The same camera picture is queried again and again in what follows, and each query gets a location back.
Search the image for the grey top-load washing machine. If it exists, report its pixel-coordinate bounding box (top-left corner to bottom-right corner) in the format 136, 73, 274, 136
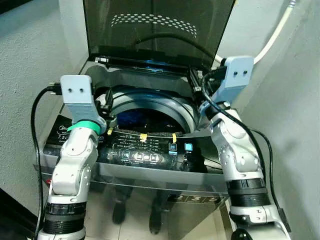
34, 59, 237, 240

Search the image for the blue garment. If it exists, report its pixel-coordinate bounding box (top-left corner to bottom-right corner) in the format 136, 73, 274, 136
116, 109, 167, 127

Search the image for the dark tinted washer lid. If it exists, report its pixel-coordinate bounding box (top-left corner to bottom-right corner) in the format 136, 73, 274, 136
82, 0, 236, 69

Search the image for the black number sticker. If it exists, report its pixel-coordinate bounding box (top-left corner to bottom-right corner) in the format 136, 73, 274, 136
167, 194, 222, 204

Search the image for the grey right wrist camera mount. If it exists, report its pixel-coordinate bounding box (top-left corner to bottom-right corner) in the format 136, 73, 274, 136
200, 55, 255, 109

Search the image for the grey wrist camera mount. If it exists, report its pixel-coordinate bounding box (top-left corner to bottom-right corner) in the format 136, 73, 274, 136
200, 55, 255, 109
59, 74, 108, 132

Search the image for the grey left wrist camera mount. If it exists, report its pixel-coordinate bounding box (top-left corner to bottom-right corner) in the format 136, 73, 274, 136
59, 74, 108, 132

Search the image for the black washer power cable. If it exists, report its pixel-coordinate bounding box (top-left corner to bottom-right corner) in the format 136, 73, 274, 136
132, 32, 217, 60

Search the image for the white water inlet hose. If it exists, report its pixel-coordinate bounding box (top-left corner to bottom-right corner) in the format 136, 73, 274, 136
215, 0, 299, 66

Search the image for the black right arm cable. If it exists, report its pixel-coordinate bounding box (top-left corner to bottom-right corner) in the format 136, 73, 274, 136
200, 70, 291, 234

